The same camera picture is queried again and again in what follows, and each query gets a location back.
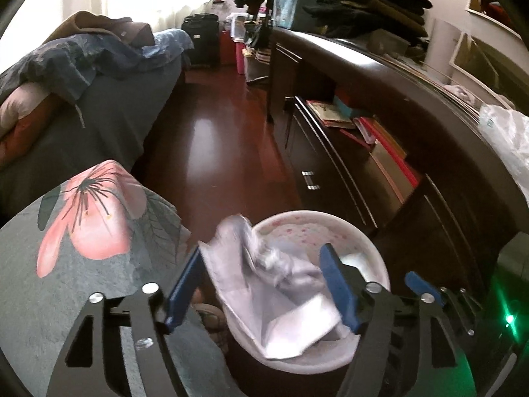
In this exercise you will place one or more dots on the white plastic bag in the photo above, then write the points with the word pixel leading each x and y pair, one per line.
pixel 508 140

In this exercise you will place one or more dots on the red box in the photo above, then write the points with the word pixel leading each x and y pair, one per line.
pixel 228 47

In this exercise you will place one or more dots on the dark wooden cabinet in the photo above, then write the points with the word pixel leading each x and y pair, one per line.
pixel 413 99

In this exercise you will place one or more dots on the pale pink cloth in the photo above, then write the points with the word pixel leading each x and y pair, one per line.
pixel 461 93

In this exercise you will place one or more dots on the beige illustrated book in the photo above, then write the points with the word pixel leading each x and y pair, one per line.
pixel 330 113

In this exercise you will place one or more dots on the reddish cushion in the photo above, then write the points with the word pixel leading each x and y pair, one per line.
pixel 24 132

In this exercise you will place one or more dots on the stack of dark clothes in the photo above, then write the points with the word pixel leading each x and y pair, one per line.
pixel 368 0

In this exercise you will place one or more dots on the white paper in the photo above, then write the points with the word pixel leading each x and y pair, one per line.
pixel 256 297

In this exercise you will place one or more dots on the black suitcase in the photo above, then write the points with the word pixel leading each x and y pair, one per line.
pixel 200 41

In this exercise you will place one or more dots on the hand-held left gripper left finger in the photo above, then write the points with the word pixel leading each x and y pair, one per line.
pixel 182 289

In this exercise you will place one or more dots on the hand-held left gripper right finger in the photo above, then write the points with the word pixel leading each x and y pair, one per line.
pixel 339 289

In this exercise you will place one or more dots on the white shelf unit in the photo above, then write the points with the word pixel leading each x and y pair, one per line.
pixel 483 49

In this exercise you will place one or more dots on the blue patterned blanket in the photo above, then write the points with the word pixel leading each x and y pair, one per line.
pixel 70 62

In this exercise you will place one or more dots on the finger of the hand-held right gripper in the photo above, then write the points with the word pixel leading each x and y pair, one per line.
pixel 413 283

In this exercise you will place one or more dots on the grey folded cloth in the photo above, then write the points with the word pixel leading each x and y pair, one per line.
pixel 384 43

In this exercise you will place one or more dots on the thin red book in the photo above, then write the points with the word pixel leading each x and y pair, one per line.
pixel 365 129

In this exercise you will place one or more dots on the pink container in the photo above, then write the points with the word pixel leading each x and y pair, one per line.
pixel 240 58

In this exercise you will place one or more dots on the pink pillow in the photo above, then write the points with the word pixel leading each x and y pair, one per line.
pixel 20 105

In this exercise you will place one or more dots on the person's foot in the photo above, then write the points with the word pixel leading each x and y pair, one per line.
pixel 208 314

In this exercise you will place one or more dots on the books on shelf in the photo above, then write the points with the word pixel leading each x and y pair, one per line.
pixel 390 157

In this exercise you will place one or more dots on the brown cloth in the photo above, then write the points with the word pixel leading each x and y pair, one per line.
pixel 103 27

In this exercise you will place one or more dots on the bed with grey sheet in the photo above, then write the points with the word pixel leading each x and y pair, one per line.
pixel 115 111

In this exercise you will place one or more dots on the teal book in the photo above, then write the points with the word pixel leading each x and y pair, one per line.
pixel 351 105

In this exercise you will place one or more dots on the white round waste bin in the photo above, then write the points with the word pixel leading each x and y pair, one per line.
pixel 289 225

